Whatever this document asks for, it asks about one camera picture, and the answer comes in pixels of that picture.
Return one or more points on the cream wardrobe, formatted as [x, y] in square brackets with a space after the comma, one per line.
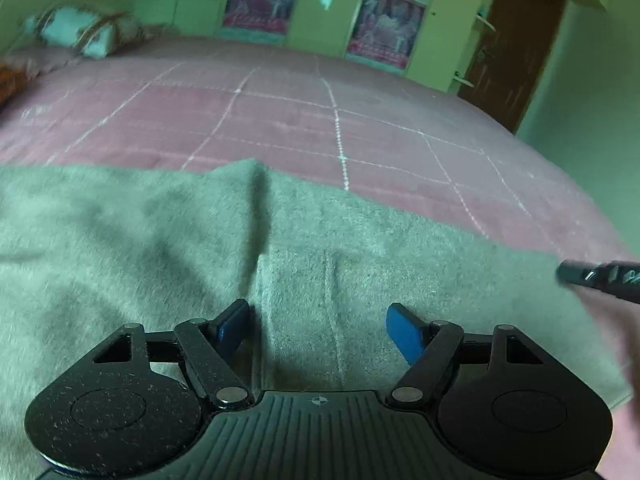
[325, 15]

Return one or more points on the teal patterned pillow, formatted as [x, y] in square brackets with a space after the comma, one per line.
[70, 30]

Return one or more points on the brown wooden door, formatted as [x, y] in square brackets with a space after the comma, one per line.
[515, 50]

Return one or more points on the cream corner shelves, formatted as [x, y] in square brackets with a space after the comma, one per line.
[480, 20]

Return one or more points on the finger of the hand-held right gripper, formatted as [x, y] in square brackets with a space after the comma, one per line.
[600, 276]

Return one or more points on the orange striped pillow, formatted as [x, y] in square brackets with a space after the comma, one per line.
[7, 82]

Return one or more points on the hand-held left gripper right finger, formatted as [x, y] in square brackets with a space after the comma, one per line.
[404, 332]

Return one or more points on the grey pants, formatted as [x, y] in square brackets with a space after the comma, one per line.
[150, 240]

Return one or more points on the bed with pink quilt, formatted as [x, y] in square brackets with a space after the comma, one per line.
[280, 120]

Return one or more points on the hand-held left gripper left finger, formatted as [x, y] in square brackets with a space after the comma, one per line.
[231, 327]

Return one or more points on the pink pillow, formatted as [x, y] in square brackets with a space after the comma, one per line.
[35, 60]

